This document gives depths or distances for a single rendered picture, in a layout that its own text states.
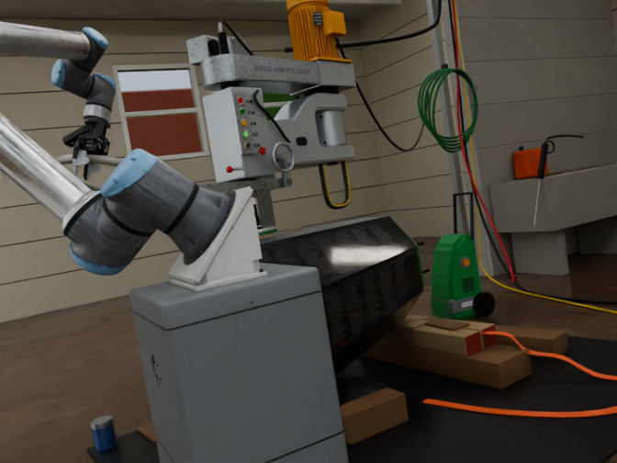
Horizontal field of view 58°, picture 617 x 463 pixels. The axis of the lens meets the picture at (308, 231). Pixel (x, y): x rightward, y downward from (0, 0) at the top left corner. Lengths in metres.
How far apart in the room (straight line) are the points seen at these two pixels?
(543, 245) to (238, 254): 4.19
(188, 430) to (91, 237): 0.53
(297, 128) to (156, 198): 1.58
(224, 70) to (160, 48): 6.49
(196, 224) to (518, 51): 4.96
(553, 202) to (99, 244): 4.16
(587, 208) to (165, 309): 4.58
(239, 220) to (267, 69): 1.52
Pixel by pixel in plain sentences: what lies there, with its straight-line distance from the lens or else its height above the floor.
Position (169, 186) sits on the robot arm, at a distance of 1.38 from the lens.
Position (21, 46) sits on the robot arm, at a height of 1.56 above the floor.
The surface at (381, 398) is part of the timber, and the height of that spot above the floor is 0.13.
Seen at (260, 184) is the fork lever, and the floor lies 1.12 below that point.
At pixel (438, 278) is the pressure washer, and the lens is 4.05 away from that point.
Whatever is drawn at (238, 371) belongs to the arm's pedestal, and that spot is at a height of 0.66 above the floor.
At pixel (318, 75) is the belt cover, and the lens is 3.05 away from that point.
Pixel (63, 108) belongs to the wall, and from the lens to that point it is 8.63.
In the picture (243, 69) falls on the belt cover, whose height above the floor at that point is 1.65.
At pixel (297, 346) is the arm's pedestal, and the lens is 1.38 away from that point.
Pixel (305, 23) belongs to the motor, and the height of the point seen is 1.94.
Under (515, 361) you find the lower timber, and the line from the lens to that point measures 2.82.
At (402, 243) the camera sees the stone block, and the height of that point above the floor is 0.71.
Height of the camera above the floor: 1.03
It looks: 4 degrees down
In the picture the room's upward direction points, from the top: 9 degrees counter-clockwise
